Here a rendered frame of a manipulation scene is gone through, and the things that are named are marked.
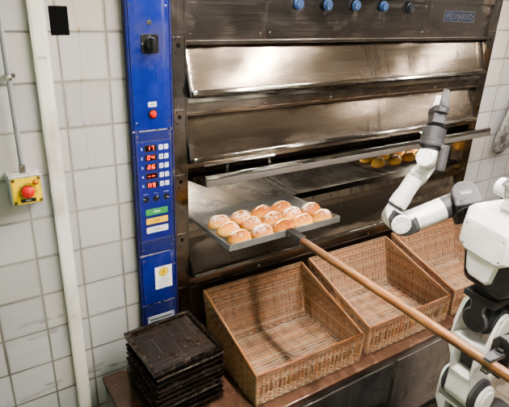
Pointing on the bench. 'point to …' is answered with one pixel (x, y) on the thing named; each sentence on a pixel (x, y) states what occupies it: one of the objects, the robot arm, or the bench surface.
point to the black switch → (149, 43)
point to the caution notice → (163, 276)
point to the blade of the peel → (250, 214)
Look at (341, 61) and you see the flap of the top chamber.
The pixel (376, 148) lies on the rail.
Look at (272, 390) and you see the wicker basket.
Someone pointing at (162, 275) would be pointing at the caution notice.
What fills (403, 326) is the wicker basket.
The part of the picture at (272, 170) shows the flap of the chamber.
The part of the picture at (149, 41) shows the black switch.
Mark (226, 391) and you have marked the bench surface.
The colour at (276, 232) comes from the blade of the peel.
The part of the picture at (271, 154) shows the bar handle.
